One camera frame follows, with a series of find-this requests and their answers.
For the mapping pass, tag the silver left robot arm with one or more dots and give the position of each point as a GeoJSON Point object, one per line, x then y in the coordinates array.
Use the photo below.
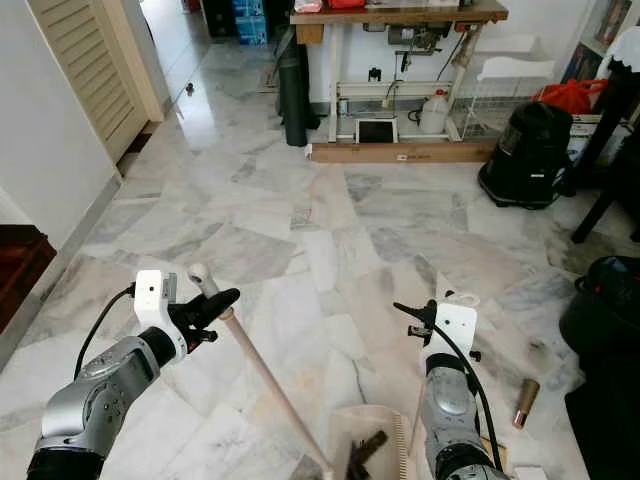
{"type": "Point", "coordinates": [100, 400]}

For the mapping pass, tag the white framed tablet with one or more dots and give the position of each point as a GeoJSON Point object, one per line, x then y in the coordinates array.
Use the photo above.
{"type": "Point", "coordinates": [376, 131]}

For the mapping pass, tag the dark brown scrap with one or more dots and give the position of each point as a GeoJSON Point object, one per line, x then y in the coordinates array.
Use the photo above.
{"type": "Point", "coordinates": [366, 452]}

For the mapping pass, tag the blue boxes stack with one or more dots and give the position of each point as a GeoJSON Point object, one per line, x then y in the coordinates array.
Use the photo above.
{"type": "Point", "coordinates": [248, 22]}

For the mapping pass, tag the dark wooden stairs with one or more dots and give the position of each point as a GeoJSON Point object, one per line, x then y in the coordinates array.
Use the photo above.
{"type": "Point", "coordinates": [22, 275]}

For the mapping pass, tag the white bookshelf with books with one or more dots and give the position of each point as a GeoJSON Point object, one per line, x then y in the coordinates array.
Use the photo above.
{"type": "Point", "coordinates": [605, 30]}

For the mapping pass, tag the wooden top white frame table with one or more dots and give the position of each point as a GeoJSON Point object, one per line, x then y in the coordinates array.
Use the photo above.
{"type": "Point", "coordinates": [410, 14]}

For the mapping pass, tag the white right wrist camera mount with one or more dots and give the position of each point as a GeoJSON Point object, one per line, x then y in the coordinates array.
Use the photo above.
{"type": "Point", "coordinates": [456, 330]}

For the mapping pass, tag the white plastic jug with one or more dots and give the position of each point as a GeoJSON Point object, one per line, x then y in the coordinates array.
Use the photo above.
{"type": "Point", "coordinates": [434, 115]}

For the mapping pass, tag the wooden broom with white knob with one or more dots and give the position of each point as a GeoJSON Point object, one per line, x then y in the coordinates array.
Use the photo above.
{"type": "Point", "coordinates": [265, 375]}

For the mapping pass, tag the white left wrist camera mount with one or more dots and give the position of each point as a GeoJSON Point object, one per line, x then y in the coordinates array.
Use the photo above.
{"type": "Point", "coordinates": [152, 295]}

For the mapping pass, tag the red bag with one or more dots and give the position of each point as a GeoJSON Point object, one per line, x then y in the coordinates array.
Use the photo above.
{"type": "Point", "coordinates": [570, 96]}

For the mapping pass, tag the black rolled mat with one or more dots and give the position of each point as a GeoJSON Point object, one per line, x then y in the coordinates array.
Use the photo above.
{"type": "Point", "coordinates": [292, 95]}

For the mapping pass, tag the black metal chair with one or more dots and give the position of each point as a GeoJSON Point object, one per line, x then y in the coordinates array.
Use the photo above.
{"type": "Point", "coordinates": [615, 130]}

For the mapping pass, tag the beige louvered door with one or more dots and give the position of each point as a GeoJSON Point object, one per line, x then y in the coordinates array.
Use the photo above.
{"type": "Point", "coordinates": [90, 70]}

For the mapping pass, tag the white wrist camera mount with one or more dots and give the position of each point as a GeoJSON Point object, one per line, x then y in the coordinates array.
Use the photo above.
{"type": "Point", "coordinates": [152, 295]}
{"type": "Point", "coordinates": [456, 330]}

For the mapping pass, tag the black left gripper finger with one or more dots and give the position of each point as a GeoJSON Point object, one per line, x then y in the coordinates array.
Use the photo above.
{"type": "Point", "coordinates": [215, 305]}

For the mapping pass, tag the white plastic chair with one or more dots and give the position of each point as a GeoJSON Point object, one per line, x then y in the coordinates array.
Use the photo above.
{"type": "Point", "coordinates": [515, 67]}

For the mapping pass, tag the copper coloured tube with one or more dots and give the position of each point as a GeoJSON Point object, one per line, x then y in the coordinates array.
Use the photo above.
{"type": "Point", "coordinates": [526, 402]}

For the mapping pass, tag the long brown cardboard box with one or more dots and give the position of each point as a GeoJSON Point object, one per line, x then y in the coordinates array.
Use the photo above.
{"type": "Point", "coordinates": [405, 152]}

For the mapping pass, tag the black vacuum cleaner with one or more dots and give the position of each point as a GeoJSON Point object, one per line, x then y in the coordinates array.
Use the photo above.
{"type": "Point", "coordinates": [528, 155]}

